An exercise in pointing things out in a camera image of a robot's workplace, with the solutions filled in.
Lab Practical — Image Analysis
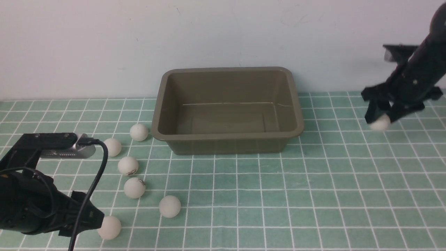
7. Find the green checkered tablecloth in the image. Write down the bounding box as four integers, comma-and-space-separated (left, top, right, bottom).
0, 92, 446, 251

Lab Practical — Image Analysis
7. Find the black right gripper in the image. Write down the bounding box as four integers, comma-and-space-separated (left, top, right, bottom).
361, 71, 444, 124

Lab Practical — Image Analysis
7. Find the black camera cable left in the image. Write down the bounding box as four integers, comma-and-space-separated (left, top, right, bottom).
68, 138, 109, 251

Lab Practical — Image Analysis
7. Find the white ping-pong ball plain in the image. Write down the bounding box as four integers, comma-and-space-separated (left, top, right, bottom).
124, 177, 146, 199

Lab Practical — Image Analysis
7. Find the white ping-pong ball bin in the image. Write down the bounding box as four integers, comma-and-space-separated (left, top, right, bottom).
129, 123, 149, 142

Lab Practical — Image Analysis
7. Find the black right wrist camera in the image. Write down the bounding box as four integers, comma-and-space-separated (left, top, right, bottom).
383, 44, 418, 63

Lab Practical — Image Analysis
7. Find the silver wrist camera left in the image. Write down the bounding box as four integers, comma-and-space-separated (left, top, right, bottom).
14, 132, 96, 160

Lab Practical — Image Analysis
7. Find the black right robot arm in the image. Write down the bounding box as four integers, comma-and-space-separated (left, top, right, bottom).
361, 3, 446, 130

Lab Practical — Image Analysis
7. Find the olive green plastic bin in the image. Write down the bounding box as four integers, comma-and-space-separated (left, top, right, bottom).
151, 66, 305, 155

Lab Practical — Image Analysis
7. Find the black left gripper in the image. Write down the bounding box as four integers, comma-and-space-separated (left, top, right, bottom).
0, 170, 86, 237

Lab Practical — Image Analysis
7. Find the white ping-pong ball red logo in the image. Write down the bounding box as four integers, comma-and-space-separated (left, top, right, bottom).
117, 156, 139, 176

